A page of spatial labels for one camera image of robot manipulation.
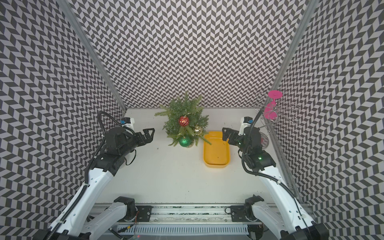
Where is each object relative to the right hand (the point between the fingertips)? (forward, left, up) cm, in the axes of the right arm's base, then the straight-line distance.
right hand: (230, 133), depth 76 cm
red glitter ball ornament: (+1, +23, +9) cm, 25 cm away
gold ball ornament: (+2, +17, +1) cm, 17 cm away
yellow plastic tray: (-1, +5, -21) cm, 21 cm away
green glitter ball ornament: (-6, +23, +2) cm, 24 cm away
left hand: (0, +43, +1) cm, 43 cm away
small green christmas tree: (+9, +23, +11) cm, 27 cm away
